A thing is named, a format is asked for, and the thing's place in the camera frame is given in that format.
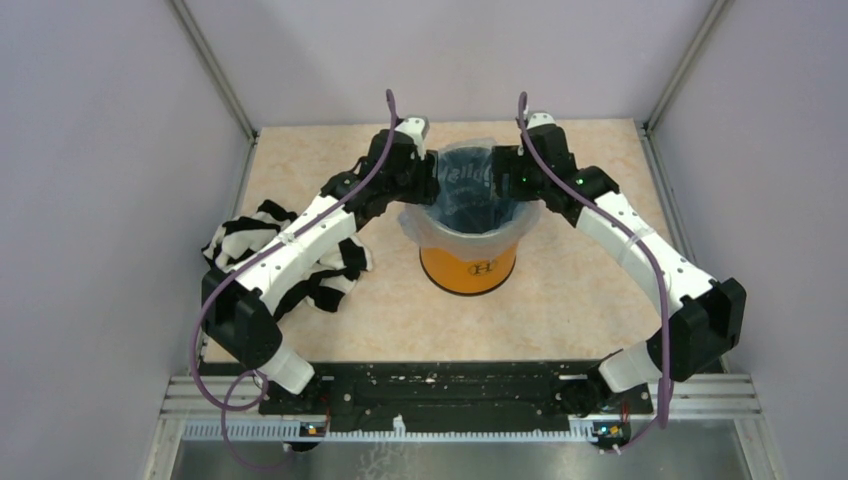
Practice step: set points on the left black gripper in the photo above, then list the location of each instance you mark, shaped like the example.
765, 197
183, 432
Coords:
428, 188

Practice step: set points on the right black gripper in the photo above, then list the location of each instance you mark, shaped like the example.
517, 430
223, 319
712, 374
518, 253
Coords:
507, 160

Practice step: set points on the translucent blue plastic trash bag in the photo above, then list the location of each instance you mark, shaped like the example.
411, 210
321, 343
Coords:
468, 219

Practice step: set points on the orange gold-rimmed trash bin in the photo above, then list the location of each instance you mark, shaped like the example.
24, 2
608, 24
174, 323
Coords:
467, 278

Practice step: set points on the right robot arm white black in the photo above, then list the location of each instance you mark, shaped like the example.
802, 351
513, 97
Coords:
701, 316

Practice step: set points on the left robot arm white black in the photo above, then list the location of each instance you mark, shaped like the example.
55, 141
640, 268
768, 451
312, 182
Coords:
238, 307

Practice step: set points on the black white striped cloth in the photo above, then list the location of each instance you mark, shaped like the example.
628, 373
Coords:
323, 286

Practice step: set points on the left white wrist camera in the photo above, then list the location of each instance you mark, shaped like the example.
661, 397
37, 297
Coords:
417, 129

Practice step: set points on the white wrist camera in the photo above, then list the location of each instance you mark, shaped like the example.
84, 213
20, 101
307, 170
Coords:
417, 129
536, 119

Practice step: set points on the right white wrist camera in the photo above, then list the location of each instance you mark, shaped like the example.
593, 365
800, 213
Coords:
536, 119

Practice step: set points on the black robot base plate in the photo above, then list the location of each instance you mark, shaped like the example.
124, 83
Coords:
456, 397

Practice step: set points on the right aluminium corner post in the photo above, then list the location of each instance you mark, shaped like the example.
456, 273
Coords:
702, 36

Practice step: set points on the aluminium corner post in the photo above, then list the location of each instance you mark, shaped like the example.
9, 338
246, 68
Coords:
212, 67
702, 36

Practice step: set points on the left aluminium corner post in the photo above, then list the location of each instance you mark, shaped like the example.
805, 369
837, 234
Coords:
212, 67

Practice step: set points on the aluminium frame rail front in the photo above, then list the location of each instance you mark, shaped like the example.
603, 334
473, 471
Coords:
703, 396

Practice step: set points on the white toothed cable duct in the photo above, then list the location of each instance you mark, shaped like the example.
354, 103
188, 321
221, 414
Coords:
312, 430

